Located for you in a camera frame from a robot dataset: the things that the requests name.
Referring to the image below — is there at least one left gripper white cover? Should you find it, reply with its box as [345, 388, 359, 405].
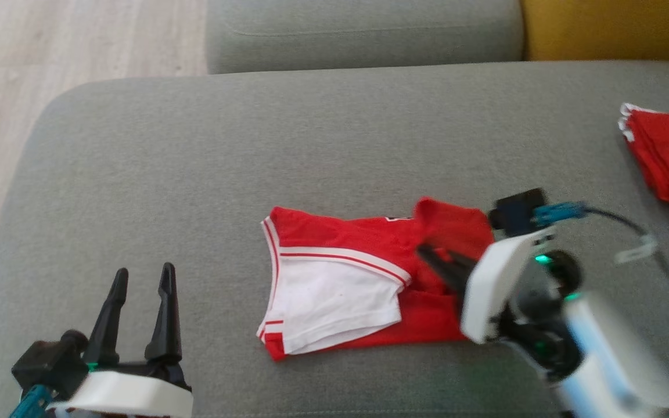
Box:
[47, 262, 193, 418]

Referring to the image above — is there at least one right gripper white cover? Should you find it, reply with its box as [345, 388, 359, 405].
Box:
[416, 228, 556, 344]

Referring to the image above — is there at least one red basketball jersey number 23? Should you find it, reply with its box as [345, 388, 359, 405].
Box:
[256, 197, 495, 362]

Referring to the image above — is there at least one large grey sofa seat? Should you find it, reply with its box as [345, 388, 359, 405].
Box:
[0, 61, 669, 418]

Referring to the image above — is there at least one grey sofa seat cushion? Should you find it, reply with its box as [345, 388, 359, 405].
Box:
[206, 0, 524, 74]

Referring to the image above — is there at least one large yellow sofa back cushion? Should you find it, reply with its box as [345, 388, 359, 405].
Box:
[520, 0, 669, 63]

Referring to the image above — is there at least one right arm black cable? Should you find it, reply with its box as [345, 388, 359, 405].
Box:
[532, 202, 669, 311]

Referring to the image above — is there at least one white cable label tag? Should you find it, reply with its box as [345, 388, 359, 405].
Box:
[614, 235, 657, 265]

